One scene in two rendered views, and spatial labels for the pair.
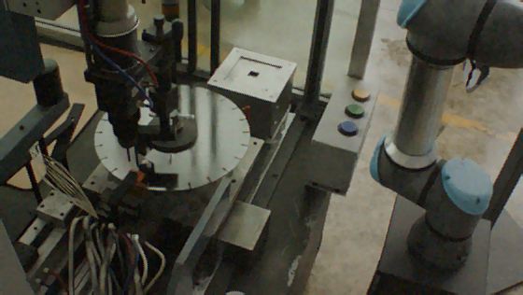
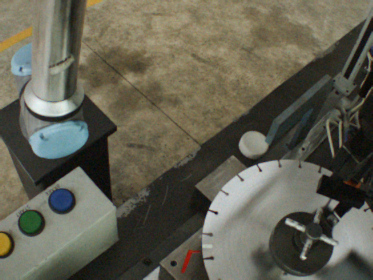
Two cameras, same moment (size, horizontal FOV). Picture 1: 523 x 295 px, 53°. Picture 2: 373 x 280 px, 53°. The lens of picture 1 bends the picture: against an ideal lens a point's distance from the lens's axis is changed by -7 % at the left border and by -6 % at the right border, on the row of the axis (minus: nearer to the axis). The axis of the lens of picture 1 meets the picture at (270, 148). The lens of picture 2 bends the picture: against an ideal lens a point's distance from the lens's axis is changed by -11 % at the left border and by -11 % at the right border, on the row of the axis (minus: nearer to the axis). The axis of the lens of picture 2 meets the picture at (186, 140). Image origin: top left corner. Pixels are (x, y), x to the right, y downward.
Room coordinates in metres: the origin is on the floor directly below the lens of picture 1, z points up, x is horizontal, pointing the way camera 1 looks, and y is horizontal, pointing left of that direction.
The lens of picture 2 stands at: (1.19, 0.11, 1.53)
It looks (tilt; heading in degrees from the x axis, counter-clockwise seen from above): 53 degrees down; 201
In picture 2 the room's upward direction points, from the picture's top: 11 degrees clockwise
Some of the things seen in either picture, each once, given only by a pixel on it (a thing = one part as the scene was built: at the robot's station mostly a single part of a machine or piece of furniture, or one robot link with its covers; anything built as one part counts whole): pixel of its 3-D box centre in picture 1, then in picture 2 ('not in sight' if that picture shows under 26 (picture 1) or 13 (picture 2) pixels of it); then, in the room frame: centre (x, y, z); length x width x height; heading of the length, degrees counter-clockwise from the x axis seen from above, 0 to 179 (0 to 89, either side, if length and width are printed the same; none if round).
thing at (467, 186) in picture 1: (458, 195); (39, 75); (0.79, -0.41, 0.91); 0.13 x 0.12 x 0.14; 56
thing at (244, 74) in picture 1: (251, 96); not in sight; (1.16, 0.06, 0.82); 0.18 x 0.18 x 0.15; 75
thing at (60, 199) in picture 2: (348, 129); (61, 201); (0.98, -0.18, 0.90); 0.04 x 0.04 x 0.02
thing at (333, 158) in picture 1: (344, 133); (44, 245); (1.06, -0.18, 0.82); 0.28 x 0.11 x 0.15; 165
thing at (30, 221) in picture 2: (355, 111); (31, 223); (1.05, -0.20, 0.90); 0.04 x 0.04 x 0.02
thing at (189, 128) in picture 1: (171, 127); (304, 241); (0.85, 0.21, 0.96); 0.11 x 0.11 x 0.03
